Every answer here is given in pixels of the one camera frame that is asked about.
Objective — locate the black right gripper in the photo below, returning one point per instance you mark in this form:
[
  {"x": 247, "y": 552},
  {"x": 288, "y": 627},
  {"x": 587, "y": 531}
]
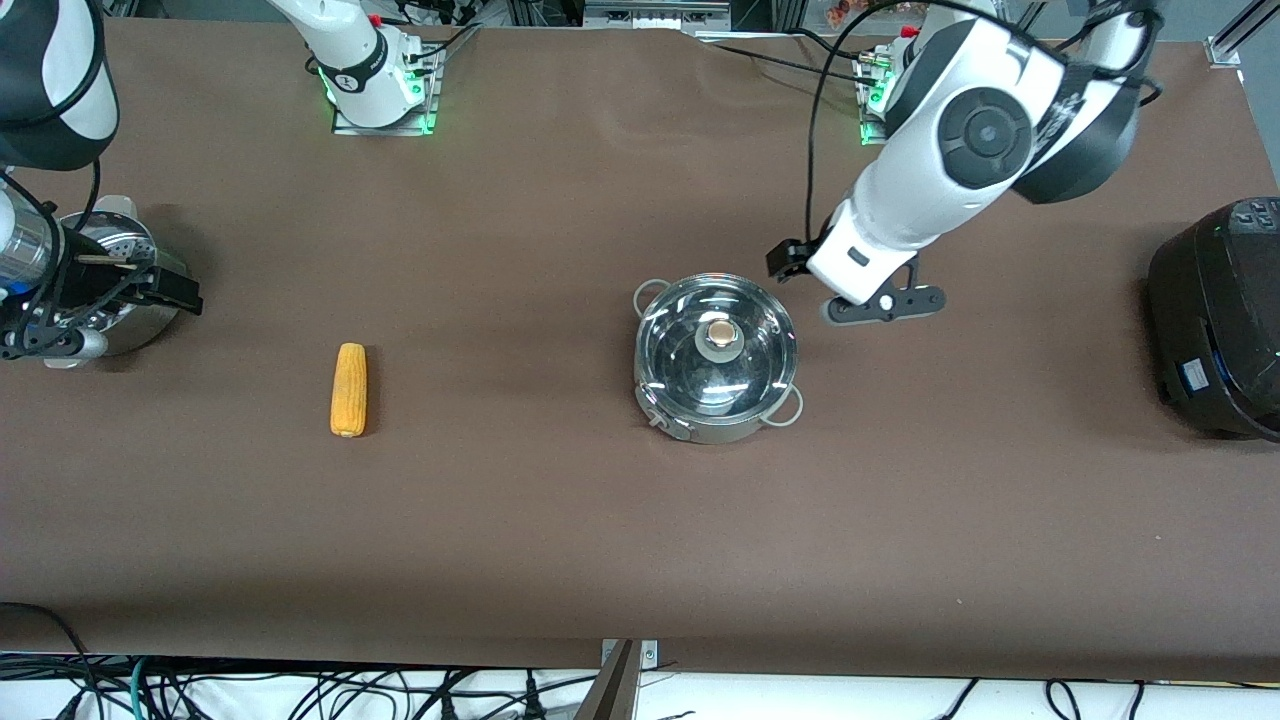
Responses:
[{"x": 82, "y": 283}]

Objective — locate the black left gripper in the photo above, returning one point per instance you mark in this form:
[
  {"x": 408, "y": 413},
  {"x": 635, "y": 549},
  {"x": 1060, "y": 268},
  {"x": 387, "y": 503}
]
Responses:
[{"x": 787, "y": 259}]

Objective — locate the glass pot lid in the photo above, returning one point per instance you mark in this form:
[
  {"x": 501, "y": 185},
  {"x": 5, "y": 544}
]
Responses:
[{"x": 680, "y": 350}]

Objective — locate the yellow corn cob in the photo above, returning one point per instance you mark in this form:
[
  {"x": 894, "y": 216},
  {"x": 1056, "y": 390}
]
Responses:
[{"x": 348, "y": 390}]

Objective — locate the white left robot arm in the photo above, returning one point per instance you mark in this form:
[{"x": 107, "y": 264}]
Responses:
[{"x": 930, "y": 190}]

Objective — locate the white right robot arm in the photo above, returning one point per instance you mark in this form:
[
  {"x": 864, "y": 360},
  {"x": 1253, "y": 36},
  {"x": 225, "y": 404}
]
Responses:
[{"x": 350, "y": 60}]

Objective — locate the stainless steel steamer pot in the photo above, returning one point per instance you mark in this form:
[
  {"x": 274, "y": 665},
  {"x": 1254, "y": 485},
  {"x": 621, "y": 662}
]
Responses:
[{"x": 120, "y": 235}]

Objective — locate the orange red decoration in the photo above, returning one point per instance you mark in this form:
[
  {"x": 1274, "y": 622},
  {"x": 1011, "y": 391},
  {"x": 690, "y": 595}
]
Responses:
[{"x": 850, "y": 10}]

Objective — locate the grey metal box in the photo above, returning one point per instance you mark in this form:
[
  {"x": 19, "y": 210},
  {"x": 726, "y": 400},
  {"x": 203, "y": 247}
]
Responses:
[{"x": 655, "y": 14}]

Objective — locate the brown table cover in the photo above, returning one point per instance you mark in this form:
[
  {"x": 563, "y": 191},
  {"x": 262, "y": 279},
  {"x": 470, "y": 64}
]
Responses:
[{"x": 600, "y": 520}]

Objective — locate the black rice cooker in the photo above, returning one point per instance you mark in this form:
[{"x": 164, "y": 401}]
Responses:
[{"x": 1220, "y": 320}]

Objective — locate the grey metal profile bar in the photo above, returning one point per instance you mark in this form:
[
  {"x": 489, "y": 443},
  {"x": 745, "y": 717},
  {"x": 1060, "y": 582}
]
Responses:
[{"x": 610, "y": 695}]

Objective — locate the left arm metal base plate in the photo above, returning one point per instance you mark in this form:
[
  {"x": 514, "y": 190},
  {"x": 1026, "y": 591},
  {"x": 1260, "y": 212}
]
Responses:
[{"x": 866, "y": 110}]

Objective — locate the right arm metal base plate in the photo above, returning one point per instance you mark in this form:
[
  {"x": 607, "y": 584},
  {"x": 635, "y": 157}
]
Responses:
[{"x": 425, "y": 100}]

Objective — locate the small metal table bracket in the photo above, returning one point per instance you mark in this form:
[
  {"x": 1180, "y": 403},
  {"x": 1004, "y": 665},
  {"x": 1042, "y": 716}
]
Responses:
[{"x": 648, "y": 655}]

